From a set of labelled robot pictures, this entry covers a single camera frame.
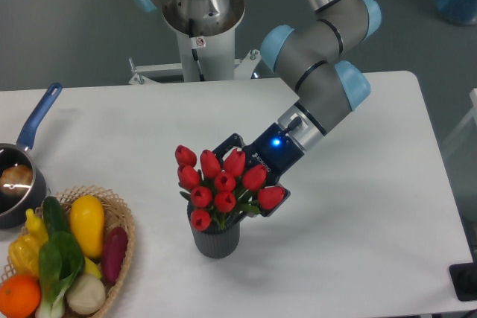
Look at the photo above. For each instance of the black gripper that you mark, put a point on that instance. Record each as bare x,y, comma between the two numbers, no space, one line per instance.
277,153

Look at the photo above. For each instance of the red tulip bouquet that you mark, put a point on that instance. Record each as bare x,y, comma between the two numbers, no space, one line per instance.
213,187

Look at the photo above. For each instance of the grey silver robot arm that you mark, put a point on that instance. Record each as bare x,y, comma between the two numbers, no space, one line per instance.
309,62

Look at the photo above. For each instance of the dark grey ribbed vase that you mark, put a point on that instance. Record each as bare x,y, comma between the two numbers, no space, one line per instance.
215,242

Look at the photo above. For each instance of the woven wicker basket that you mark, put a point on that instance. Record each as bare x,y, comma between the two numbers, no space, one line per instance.
116,214

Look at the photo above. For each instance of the purple eggplant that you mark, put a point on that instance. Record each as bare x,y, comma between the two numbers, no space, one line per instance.
115,247

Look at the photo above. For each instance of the yellow squash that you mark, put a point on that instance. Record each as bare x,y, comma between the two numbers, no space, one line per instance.
87,225

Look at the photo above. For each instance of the yellow banana piece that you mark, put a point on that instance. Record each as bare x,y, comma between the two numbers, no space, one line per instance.
91,268

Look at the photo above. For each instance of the green cucumber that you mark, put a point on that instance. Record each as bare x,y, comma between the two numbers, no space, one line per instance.
54,217

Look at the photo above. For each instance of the beige garlic bulb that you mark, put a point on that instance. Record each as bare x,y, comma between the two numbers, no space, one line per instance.
86,295

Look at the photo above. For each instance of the green bok choy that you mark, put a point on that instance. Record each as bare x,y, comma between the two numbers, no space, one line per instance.
60,261

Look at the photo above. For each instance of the small yellow pepper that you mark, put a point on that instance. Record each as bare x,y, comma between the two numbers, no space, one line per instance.
36,226

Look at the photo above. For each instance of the round bread in pan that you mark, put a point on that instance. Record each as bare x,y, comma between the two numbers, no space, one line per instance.
16,180

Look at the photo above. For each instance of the black device at edge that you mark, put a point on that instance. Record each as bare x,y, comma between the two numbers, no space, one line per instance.
464,281

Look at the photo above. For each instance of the yellow bell pepper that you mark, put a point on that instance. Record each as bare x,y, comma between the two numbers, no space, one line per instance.
24,255

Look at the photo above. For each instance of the orange fruit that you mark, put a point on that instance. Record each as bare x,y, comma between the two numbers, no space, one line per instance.
20,296

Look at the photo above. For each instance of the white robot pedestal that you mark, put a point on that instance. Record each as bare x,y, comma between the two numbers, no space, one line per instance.
206,38

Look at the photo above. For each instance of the blue handled saucepan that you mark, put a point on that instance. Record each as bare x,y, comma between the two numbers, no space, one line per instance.
13,208

